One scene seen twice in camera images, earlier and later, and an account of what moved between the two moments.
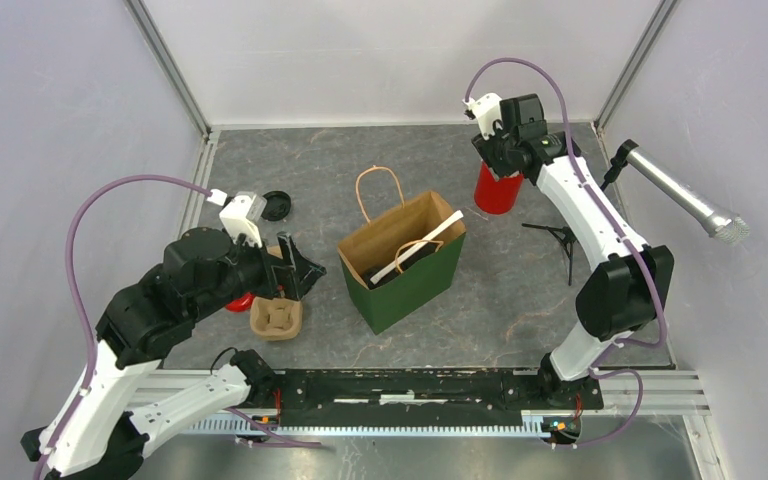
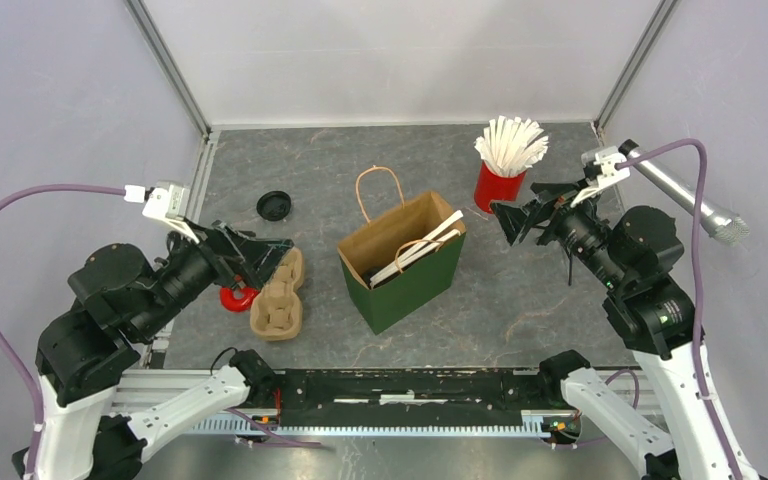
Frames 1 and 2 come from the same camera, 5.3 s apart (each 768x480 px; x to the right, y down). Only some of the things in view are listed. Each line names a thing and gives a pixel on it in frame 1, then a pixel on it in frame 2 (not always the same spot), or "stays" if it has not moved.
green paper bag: [402, 262] stays
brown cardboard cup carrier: [276, 319] stays
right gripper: [486, 149] -> [514, 224]
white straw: [402, 256] stays
